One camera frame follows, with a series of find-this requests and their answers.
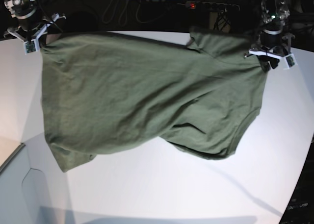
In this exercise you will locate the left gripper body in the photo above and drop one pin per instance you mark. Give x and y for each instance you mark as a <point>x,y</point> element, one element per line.
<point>274,45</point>

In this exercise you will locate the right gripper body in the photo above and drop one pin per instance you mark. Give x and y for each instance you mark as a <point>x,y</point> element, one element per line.
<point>32,27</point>

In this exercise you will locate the green t-shirt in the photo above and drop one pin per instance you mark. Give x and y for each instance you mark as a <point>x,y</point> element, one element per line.
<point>107,93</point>

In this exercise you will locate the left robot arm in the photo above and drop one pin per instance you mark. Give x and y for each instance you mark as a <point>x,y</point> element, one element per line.
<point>274,18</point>

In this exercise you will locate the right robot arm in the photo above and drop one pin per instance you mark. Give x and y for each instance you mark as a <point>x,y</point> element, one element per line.
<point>22,9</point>

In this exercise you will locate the black power strip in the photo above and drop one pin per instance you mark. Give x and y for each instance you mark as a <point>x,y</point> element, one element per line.
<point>212,6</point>

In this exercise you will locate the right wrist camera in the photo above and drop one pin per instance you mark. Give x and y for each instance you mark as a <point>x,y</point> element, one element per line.
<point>31,46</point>

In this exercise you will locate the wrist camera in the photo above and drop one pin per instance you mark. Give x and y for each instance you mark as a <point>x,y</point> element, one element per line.
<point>31,46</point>
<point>289,61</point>

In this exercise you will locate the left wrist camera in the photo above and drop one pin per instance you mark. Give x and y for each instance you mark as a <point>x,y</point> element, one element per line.
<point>289,61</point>

